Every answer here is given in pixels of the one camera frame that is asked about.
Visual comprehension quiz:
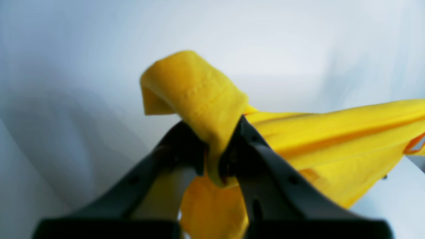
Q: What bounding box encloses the orange yellow t-shirt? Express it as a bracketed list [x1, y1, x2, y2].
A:
[139, 50, 425, 239]

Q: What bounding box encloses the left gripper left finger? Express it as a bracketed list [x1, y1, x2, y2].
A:
[32, 121, 205, 239]

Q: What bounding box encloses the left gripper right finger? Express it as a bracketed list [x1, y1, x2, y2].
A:
[218, 116, 394, 239]

